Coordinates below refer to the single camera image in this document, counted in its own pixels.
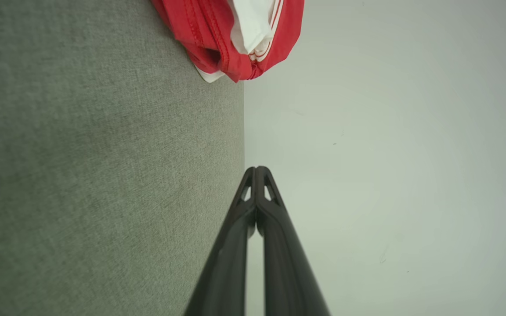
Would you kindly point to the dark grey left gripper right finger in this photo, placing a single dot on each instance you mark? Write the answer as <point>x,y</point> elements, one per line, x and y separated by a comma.
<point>286,272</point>

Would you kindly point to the red white-sleeved basketball jersey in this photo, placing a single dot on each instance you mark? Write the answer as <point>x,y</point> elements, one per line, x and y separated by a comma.
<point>200,35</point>

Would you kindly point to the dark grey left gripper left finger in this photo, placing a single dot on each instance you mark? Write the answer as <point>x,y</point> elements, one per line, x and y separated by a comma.
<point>226,263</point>

